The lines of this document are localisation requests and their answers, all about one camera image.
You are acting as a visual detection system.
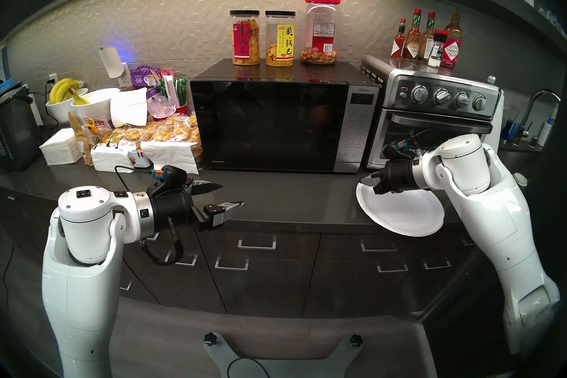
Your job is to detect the pink packet yellow disc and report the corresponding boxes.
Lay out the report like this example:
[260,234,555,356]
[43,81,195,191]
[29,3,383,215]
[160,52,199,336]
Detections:
[84,116,111,138]

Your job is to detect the olive sauce bottle green neck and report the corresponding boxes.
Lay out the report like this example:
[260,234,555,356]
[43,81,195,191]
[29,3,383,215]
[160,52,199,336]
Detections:
[419,12,436,63]

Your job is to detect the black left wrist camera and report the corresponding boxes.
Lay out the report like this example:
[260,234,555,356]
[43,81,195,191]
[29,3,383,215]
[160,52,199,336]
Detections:
[146,165,189,200]

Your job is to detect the snack jar red label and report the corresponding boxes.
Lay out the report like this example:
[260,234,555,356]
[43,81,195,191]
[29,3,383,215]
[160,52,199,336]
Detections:
[229,10,261,67]

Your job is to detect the large Tabasco bottle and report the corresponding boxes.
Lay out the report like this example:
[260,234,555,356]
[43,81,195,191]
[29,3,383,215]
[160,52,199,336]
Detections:
[441,12,463,69]

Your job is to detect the white soap bottle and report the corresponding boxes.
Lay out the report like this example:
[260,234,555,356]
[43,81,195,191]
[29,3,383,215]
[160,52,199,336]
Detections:
[537,105,559,147]

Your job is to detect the white box French flag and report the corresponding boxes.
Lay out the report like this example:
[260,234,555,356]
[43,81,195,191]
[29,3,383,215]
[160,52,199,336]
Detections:
[128,150,152,169]

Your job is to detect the thick black gripper cable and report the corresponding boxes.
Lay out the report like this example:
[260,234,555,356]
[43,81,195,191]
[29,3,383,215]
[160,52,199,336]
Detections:
[141,215,184,267]

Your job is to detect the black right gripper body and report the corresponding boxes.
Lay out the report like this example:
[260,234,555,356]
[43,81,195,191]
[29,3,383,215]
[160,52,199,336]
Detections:
[379,159,421,195]

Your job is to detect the single yellow banana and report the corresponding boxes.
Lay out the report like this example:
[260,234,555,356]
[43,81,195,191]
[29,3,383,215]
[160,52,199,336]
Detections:
[68,87,91,106]

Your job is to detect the clear jar red lid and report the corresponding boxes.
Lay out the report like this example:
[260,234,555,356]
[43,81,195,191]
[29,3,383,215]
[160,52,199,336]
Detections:
[300,0,342,65]

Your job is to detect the snack jar yellow label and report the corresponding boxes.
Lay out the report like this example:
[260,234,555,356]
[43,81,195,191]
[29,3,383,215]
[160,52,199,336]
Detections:
[265,10,296,68]

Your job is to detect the silver toaster oven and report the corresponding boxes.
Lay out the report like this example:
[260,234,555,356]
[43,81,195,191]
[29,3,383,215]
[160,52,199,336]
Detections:
[360,55,503,169]

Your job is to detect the white plug-in night light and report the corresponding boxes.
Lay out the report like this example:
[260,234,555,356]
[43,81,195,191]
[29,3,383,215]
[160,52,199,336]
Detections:
[98,46,124,79]

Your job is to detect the brown paper bag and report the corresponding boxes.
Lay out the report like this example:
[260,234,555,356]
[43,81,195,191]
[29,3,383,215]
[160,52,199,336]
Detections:
[68,112,94,166]

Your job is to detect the purple tea box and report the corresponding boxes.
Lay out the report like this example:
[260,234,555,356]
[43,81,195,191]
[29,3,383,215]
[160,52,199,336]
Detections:
[130,65,161,99]

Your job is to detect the white round plate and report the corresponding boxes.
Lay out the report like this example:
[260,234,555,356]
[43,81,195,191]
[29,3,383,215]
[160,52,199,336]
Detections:
[356,173,445,237]

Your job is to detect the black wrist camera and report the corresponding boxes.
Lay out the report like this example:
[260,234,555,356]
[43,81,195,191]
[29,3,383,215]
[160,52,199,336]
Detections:
[146,165,189,200]
[382,139,421,161]

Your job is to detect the red sauce bottle green neck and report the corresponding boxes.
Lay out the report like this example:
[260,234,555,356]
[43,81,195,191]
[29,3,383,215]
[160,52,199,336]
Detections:
[402,9,422,62]

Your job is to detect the white pink sachets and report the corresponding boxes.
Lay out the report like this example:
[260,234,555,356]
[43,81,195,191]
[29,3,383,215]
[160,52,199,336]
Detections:
[160,69,180,108]

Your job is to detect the black silver microwave oven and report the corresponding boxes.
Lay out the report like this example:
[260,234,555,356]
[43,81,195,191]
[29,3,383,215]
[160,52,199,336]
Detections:
[190,58,381,174]

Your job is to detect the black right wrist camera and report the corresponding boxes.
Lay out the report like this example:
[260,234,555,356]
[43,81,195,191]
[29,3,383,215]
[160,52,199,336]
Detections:
[382,139,421,161]

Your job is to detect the small white bowl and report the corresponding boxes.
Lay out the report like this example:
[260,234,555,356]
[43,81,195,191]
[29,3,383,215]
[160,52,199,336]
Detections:
[46,88,89,124]

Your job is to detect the dark wood drawer front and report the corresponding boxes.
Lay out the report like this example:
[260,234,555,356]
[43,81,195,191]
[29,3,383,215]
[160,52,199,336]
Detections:
[204,253,317,319]
[144,229,200,254]
[117,264,160,304]
[410,244,466,313]
[122,244,226,315]
[320,229,419,257]
[303,254,421,319]
[196,227,321,257]
[443,227,479,249]

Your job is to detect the small red hot sauce bottle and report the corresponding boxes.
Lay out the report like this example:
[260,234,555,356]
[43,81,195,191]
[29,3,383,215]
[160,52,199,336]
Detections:
[391,18,407,60]

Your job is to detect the white napkin stack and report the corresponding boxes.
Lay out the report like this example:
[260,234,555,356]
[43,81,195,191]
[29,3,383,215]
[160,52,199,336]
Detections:
[39,128,82,166]

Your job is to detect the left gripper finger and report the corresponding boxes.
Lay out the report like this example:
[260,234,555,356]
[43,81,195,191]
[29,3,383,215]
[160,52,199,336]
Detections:
[191,179,223,197]
[198,201,245,232]

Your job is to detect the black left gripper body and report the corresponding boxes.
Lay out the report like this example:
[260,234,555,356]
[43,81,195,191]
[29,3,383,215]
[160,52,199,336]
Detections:
[153,180,210,232]

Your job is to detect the chrome sink faucet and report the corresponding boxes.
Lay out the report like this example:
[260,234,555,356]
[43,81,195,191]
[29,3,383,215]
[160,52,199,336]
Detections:
[514,89,562,145]

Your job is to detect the wrapped pastry heap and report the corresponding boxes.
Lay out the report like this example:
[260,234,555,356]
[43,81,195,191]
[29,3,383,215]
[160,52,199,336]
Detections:
[100,113,203,169]

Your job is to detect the clear plastic cutlery bundle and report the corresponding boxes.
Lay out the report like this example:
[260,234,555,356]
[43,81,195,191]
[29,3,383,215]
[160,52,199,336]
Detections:
[148,94,176,118]

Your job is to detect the large white bowl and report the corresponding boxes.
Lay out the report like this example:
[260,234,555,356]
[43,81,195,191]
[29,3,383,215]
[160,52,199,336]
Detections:
[71,88,121,127]

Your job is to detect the yellow banana bunch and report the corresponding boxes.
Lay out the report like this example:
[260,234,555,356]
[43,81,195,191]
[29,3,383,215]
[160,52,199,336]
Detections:
[49,78,84,105]

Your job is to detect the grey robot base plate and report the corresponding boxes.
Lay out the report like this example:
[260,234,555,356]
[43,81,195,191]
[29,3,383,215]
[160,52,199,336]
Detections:
[203,333,364,378]

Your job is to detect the dark open wall shelf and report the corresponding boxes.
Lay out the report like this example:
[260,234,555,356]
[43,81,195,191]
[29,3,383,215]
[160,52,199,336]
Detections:
[399,0,567,52]

